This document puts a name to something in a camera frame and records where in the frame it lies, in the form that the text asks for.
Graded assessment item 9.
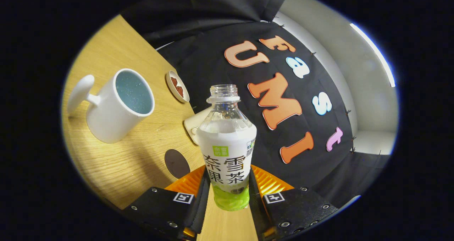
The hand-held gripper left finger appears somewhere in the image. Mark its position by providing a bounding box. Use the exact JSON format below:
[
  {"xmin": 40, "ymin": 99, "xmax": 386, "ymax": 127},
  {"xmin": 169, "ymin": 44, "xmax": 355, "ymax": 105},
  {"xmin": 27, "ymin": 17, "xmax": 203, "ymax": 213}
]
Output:
[{"xmin": 122, "ymin": 165, "xmax": 210, "ymax": 241}]

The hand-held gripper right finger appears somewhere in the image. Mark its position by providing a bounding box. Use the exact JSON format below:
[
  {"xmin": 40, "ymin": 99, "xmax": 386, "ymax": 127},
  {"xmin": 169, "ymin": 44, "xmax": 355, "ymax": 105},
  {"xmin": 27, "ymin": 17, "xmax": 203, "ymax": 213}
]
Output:
[{"xmin": 248, "ymin": 165, "xmax": 339, "ymax": 240}]

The dark brown round coaster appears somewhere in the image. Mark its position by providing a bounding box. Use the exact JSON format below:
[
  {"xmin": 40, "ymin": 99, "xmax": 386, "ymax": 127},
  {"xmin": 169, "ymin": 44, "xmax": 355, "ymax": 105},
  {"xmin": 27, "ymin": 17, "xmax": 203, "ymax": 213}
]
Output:
[{"xmin": 164, "ymin": 149, "xmax": 191, "ymax": 179}]

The clear juice bottle white label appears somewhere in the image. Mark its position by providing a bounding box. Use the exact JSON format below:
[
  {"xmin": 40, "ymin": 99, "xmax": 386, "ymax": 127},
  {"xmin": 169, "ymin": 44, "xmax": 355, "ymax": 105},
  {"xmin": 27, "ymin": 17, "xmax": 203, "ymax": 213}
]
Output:
[{"xmin": 196, "ymin": 84, "xmax": 257, "ymax": 212}]

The white cup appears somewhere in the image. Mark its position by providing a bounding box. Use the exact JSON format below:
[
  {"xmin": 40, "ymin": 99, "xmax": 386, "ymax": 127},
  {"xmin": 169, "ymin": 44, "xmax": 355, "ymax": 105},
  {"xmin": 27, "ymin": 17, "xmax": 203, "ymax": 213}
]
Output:
[{"xmin": 67, "ymin": 68, "xmax": 155, "ymax": 144}]

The cream toaster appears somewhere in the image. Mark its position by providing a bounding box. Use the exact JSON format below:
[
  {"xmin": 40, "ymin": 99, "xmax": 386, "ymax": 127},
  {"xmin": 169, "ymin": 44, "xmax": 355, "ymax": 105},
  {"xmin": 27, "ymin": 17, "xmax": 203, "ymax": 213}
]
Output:
[{"xmin": 184, "ymin": 107, "xmax": 213, "ymax": 146}]

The wooden table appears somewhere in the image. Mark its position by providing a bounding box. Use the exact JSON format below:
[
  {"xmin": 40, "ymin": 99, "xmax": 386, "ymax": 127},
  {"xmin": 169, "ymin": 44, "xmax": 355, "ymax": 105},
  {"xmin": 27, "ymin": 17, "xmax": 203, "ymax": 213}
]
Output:
[{"xmin": 61, "ymin": 15, "xmax": 259, "ymax": 241}]

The cream round plate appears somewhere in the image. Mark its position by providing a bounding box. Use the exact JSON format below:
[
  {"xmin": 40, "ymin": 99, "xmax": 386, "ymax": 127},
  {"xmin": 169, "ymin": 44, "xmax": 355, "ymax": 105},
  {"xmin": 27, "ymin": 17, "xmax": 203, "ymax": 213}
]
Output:
[{"xmin": 166, "ymin": 70, "xmax": 190, "ymax": 103}]

